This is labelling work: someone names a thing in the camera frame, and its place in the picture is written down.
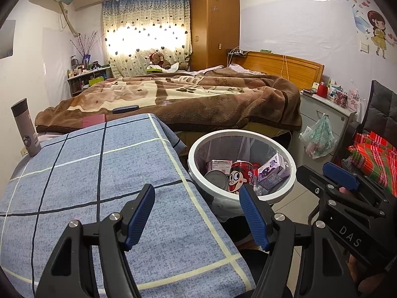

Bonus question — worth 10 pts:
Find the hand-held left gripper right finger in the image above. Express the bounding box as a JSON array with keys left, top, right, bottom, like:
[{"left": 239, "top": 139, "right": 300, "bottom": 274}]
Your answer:
[{"left": 239, "top": 185, "right": 351, "bottom": 298}]

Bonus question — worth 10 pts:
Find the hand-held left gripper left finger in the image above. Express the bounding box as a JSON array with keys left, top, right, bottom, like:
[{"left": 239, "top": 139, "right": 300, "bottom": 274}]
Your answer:
[{"left": 34, "top": 184, "right": 156, "bottom": 298}]

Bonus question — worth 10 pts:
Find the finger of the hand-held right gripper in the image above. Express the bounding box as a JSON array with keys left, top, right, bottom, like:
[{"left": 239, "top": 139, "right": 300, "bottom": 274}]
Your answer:
[
  {"left": 296, "top": 165, "right": 367, "bottom": 206},
  {"left": 322, "top": 162, "right": 392, "bottom": 206}
]

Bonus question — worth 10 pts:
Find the purple milk carton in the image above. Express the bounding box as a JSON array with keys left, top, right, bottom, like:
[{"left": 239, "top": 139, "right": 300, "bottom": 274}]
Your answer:
[{"left": 256, "top": 152, "right": 291, "bottom": 190}]

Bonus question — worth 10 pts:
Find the red cartoon can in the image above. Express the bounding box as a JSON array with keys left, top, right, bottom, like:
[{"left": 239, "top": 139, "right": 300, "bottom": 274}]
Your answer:
[{"left": 229, "top": 160, "right": 255, "bottom": 193}]

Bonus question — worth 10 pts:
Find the white blue can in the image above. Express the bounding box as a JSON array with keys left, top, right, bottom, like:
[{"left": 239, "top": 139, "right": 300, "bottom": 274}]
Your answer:
[{"left": 204, "top": 170, "right": 232, "bottom": 198}]

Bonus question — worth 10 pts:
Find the pink white carton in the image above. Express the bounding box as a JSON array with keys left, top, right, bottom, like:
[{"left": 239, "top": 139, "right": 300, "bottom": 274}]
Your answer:
[{"left": 211, "top": 160, "right": 233, "bottom": 172}]

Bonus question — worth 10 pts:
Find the white trash bin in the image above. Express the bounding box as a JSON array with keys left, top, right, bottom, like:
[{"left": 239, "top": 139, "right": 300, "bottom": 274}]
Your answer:
[{"left": 187, "top": 130, "right": 297, "bottom": 218}]

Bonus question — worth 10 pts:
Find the person's right hand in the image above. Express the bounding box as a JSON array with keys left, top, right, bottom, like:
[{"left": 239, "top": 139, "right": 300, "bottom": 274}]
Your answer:
[{"left": 349, "top": 253, "right": 392, "bottom": 291}]

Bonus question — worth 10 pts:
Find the green print plastic bag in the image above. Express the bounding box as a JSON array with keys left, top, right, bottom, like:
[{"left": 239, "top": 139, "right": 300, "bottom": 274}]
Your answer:
[{"left": 298, "top": 116, "right": 337, "bottom": 159}]

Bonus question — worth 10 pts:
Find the red green plaid bag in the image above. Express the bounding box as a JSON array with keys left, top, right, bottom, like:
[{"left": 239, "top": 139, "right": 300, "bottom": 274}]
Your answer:
[{"left": 347, "top": 132, "right": 397, "bottom": 197}]

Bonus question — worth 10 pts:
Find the grey nightstand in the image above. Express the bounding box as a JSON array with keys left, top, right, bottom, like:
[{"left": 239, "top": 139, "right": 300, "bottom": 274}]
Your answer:
[{"left": 299, "top": 91, "right": 358, "bottom": 162}]

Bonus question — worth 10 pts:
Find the blue checked tablecloth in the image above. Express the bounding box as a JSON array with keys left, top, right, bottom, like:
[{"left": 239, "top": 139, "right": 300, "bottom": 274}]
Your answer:
[{"left": 0, "top": 113, "right": 257, "bottom": 298}]

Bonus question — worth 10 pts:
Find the printed box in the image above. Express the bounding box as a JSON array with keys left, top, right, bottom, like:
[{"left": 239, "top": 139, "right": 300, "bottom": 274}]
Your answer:
[{"left": 333, "top": 90, "right": 348, "bottom": 108}]

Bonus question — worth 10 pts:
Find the black chair grey cushion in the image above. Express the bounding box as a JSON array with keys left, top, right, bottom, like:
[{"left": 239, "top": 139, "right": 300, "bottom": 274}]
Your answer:
[{"left": 330, "top": 80, "right": 397, "bottom": 224}]

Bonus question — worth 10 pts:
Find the dark blue phone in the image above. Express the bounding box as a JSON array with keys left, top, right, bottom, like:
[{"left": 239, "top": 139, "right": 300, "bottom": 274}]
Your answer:
[{"left": 112, "top": 105, "right": 139, "bottom": 115}]

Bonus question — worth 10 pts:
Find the wooden headboard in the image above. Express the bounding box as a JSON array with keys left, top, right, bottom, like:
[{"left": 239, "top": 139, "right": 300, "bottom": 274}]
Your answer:
[{"left": 229, "top": 51, "right": 325, "bottom": 93}]

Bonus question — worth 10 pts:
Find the pink bed sheet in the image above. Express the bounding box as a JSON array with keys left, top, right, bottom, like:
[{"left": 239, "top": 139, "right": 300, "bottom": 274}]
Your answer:
[{"left": 198, "top": 65, "right": 268, "bottom": 75}]

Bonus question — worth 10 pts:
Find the brown printed blanket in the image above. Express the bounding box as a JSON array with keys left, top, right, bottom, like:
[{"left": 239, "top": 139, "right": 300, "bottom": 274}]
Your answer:
[{"left": 34, "top": 68, "right": 302, "bottom": 138}]

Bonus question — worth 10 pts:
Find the grey thermos flask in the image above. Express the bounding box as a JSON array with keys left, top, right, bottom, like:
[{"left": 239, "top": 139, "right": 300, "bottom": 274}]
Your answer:
[{"left": 10, "top": 98, "right": 42, "bottom": 158}]

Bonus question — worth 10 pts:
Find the cluttered white shelf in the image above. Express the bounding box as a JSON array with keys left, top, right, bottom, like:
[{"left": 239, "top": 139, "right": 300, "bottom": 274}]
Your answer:
[{"left": 67, "top": 66, "right": 113, "bottom": 97}]

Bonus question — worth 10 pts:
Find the brown teddy bear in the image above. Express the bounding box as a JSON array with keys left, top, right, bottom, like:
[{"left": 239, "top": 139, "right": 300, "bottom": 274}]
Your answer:
[{"left": 148, "top": 51, "right": 172, "bottom": 71}]

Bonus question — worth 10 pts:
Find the vase with purple branches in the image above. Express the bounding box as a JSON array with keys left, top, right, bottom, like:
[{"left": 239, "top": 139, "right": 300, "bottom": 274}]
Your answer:
[{"left": 70, "top": 31, "right": 100, "bottom": 66}]

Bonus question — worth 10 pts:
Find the wooden wardrobe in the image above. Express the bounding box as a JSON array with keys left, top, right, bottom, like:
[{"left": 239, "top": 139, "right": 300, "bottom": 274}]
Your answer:
[{"left": 189, "top": 0, "right": 241, "bottom": 73}]

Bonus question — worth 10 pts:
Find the heart print curtain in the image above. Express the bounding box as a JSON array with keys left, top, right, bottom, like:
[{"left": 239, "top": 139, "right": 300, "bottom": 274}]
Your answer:
[{"left": 102, "top": 0, "right": 193, "bottom": 77}]

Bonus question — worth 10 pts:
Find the orange cable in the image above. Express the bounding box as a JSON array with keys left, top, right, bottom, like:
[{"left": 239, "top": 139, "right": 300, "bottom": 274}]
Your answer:
[{"left": 280, "top": 54, "right": 291, "bottom": 80}]

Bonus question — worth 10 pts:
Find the cartoon girl wall sticker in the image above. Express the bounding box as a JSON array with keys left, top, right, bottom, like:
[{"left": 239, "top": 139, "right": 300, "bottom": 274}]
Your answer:
[{"left": 367, "top": 10, "right": 397, "bottom": 59}]

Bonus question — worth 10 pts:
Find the wrapped wall pipe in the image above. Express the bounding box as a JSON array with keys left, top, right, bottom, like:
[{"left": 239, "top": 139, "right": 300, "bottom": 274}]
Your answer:
[{"left": 58, "top": 1, "right": 80, "bottom": 37}]

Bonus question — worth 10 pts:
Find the wall mirror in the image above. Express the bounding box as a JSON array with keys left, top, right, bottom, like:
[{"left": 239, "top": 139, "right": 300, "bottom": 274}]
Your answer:
[{"left": 0, "top": 20, "right": 16, "bottom": 60}]

